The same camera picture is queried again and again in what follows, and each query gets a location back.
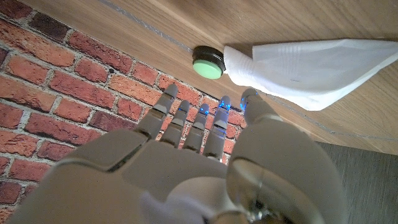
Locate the red brick print backdrop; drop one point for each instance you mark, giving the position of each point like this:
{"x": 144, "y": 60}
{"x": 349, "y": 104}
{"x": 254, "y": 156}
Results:
{"x": 62, "y": 93}

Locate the green button black base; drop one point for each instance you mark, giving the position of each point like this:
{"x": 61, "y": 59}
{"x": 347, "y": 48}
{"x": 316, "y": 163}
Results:
{"x": 207, "y": 67}

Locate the white handkerchief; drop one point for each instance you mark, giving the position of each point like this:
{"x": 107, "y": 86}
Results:
{"x": 304, "y": 71}

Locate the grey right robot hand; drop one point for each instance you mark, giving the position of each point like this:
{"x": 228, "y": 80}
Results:
{"x": 174, "y": 180}

